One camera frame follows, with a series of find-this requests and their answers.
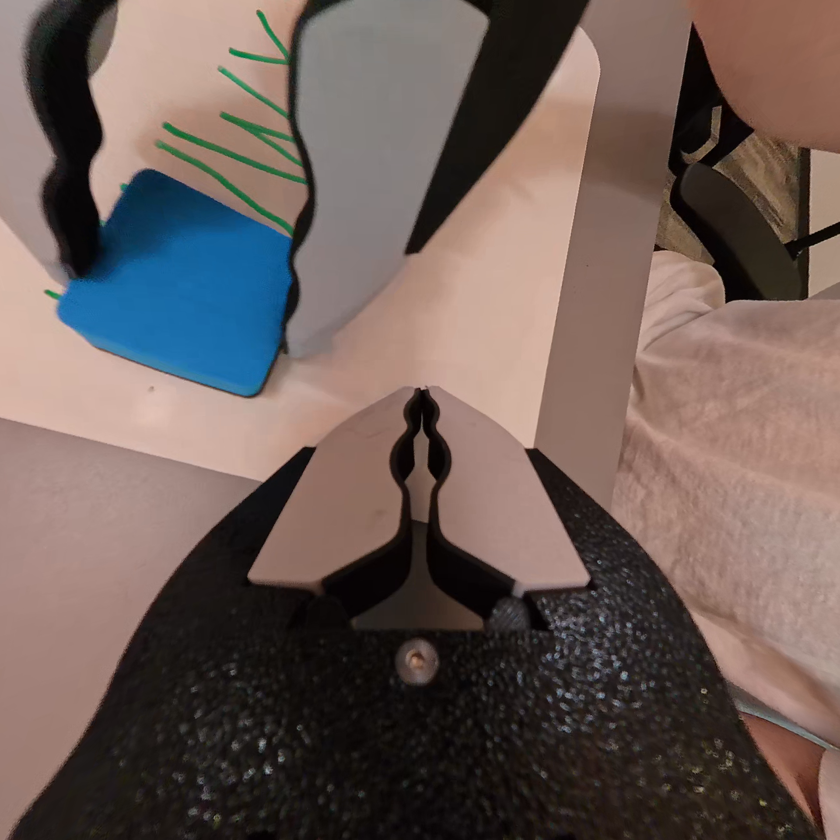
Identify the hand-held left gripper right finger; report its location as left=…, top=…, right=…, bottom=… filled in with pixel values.
left=420, top=387, right=590, bottom=621

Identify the white whiteboard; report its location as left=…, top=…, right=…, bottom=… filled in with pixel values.
left=0, top=0, right=601, bottom=487

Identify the black office chair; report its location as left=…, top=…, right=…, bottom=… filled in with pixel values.
left=669, top=26, right=840, bottom=303

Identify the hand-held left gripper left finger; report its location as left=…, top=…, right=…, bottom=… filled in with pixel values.
left=247, top=387, right=422, bottom=619

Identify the blue whiteboard eraser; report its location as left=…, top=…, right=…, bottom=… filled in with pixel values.
left=56, top=167, right=296, bottom=398

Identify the person's right forearm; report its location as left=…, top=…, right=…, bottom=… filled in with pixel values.
left=689, top=0, right=840, bottom=155

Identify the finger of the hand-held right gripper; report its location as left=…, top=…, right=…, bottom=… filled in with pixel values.
left=0, top=0, right=122, bottom=280
left=283, top=0, right=493, bottom=361

